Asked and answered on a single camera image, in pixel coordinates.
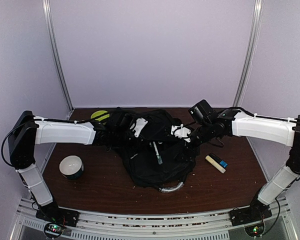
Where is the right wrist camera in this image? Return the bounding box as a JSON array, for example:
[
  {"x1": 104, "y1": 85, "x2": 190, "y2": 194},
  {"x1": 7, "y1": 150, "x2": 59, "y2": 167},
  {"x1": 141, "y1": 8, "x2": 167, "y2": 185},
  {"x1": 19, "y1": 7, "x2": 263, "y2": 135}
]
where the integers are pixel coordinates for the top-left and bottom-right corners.
[{"x1": 170, "y1": 124, "x2": 192, "y2": 143}]

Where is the right aluminium frame post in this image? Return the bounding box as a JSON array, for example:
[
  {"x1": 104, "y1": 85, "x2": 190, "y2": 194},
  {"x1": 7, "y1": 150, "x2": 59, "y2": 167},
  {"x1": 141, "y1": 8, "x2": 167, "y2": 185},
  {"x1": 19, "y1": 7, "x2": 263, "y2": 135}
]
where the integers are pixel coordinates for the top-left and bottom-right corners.
[{"x1": 232, "y1": 0, "x2": 264, "y2": 107}]

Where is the left aluminium frame post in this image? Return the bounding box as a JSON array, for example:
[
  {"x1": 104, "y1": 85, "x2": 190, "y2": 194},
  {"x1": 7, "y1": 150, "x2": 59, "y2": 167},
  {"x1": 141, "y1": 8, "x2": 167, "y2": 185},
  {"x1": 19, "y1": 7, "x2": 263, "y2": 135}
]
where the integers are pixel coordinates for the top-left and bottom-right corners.
[{"x1": 42, "y1": 0, "x2": 74, "y2": 112}]

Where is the cream yellow highlighter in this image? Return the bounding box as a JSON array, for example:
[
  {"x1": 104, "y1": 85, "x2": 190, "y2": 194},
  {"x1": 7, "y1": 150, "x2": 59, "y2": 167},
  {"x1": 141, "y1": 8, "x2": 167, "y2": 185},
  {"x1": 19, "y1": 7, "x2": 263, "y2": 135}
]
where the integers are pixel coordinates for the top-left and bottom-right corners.
[{"x1": 205, "y1": 155, "x2": 226, "y2": 174}]

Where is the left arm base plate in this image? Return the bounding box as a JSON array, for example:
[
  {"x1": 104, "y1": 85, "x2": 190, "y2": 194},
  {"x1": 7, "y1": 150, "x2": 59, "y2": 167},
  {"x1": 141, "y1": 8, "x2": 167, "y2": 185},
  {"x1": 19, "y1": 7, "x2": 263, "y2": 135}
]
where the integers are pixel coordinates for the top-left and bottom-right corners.
[{"x1": 35, "y1": 206, "x2": 80, "y2": 227}]

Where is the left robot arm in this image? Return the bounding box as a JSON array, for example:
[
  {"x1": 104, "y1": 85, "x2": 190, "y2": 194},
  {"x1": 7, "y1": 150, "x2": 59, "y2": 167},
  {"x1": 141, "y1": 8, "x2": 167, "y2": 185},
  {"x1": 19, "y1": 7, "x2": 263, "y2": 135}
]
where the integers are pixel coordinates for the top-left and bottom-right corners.
[{"x1": 0, "y1": 107, "x2": 147, "y2": 219}]

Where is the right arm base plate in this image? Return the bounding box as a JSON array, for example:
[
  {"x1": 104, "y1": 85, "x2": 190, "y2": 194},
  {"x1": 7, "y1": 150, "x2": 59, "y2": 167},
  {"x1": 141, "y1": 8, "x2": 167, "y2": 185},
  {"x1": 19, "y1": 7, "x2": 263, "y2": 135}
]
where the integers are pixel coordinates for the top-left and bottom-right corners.
[{"x1": 229, "y1": 206, "x2": 272, "y2": 227}]

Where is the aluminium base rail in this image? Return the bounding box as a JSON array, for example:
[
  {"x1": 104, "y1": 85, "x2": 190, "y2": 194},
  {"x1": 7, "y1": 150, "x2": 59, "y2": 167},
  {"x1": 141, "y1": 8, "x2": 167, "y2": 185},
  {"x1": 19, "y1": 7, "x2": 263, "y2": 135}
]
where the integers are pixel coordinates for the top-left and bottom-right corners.
[{"x1": 7, "y1": 197, "x2": 300, "y2": 240}]

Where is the round circuit board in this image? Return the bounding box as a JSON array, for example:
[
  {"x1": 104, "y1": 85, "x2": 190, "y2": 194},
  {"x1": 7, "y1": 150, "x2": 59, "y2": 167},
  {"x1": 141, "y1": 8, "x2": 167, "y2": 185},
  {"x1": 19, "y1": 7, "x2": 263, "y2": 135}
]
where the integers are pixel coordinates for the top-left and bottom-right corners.
[
  {"x1": 244, "y1": 222, "x2": 266, "y2": 238},
  {"x1": 43, "y1": 222, "x2": 66, "y2": 239}
]

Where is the black white pen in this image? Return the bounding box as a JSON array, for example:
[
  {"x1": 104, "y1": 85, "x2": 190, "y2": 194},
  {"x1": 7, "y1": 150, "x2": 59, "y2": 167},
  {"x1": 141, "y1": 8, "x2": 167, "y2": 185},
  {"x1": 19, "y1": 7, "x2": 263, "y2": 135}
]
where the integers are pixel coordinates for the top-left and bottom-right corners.
[{"x1": 153, "y1": 142, "x2": 163, "y2": 165}]

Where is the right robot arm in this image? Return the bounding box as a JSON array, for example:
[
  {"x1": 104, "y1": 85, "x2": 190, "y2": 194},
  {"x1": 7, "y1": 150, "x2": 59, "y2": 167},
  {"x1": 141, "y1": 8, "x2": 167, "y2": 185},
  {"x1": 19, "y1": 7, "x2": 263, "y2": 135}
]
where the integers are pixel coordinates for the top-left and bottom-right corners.
[{"x1": 188, "y1": 99, "x2": 300, "y2": 212}]

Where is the left round circuit board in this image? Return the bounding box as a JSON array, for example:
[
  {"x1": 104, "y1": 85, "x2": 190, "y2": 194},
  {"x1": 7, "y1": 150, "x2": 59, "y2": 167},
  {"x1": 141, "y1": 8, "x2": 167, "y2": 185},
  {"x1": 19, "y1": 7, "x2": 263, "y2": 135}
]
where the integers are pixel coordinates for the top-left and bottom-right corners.
[{"x1": 43, "y1": 222, "x2": 66, "y2": 239}]

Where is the green plastic bowl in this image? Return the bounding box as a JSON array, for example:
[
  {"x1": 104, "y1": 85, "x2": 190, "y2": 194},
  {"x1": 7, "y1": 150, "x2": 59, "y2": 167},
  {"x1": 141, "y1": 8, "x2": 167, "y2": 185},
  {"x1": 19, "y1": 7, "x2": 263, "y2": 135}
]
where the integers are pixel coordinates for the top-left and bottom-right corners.
[{"x1": 90, "y1": 110, "x2": 110, "y2": 122}]

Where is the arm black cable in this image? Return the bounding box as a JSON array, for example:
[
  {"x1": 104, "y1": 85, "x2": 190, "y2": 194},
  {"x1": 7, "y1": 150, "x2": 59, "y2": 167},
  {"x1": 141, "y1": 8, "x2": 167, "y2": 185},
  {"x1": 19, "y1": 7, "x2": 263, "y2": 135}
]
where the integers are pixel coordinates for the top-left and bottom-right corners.
[
  {"x1": 1, "y1": 112, "x2": 121, "y2": 168},
  {"x1": 261, "y1": 194, "x2": 282, "y2": 226}
]

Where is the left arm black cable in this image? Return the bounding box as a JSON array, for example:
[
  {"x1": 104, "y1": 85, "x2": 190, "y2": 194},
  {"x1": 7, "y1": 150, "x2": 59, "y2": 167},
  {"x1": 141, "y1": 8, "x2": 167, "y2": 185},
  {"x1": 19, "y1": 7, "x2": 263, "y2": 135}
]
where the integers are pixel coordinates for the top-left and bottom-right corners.
[{"x1": 1, "y1": 112, "x2": 121, "y2": 168}]

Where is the aluminium frame post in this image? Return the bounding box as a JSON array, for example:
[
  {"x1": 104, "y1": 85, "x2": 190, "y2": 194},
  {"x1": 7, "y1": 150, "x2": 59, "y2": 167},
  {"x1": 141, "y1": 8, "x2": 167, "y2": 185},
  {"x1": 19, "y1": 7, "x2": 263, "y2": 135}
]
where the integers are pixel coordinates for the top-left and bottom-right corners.
[
  {"x1": 232, "y1": 0, "x2": 264, "y2": 107},
  {"x1": 42, "y1": 0, "x2": 74, "y2": 112}
]

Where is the right round circuit board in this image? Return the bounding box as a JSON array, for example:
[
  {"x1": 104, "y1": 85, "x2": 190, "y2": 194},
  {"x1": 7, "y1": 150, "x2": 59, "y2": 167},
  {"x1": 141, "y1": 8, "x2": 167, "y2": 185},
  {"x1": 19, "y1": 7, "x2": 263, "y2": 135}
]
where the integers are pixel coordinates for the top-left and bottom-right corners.
[{"x1": 244, "y1": 222, "x2": 266, "y2": 238}]

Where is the black student backpack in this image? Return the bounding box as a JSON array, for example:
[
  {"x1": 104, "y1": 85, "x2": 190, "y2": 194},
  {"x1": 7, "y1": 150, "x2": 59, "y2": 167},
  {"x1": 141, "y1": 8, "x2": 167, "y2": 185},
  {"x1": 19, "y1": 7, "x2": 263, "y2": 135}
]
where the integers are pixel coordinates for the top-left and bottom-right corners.
[{"x1": 109, "y1": 108, "x2": 198, "y2": 195}]

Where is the blue black marker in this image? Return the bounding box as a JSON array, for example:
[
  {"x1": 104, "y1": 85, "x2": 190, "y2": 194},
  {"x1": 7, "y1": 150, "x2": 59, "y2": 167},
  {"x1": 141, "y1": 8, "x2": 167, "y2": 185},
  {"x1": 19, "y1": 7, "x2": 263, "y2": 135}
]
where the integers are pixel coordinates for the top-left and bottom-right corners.
[{"x1": 209, "y1": 153, "x2": 228, "y2": 169}]

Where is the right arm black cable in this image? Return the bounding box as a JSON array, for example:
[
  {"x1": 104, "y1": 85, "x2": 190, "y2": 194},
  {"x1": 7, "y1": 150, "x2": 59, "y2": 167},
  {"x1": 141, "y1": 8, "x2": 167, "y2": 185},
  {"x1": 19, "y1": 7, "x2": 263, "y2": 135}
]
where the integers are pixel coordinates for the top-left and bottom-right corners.
[{"x1": 261, "y1": 194, "x2": 282, "y2": 226}]

